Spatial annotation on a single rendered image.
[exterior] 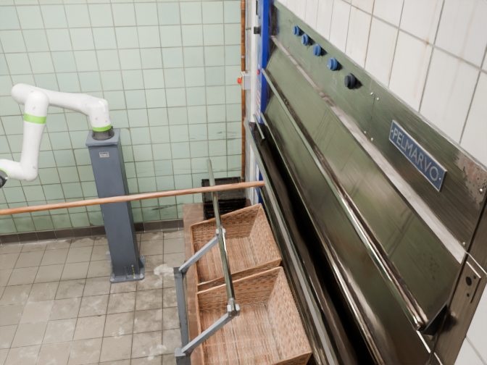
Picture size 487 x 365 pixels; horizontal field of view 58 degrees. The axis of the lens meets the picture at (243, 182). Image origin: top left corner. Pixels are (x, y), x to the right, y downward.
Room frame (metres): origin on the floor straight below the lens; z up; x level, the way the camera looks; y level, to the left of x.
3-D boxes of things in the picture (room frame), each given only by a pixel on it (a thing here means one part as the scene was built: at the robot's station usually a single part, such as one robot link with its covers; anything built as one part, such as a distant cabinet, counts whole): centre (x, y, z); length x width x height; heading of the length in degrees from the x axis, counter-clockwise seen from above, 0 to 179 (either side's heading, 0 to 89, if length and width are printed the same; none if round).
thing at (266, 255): (2.05, 0.07, 0.72); 0.56 x 0.49 x 0.28; 10
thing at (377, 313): (1.51, -0.28, 1.54); 1.79 x 0.11 x 0.19; 8
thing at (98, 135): (2.70, 0.94, 1.23); 0.26 x 0.15 x 0.06; 9
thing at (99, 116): (2.65, 0.94, 1.36); 0.16 x 0.13 x 0.19; 51
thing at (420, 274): (1.51, -0.28, 1.80); 1.79 x 0.11 x 0.19; 8
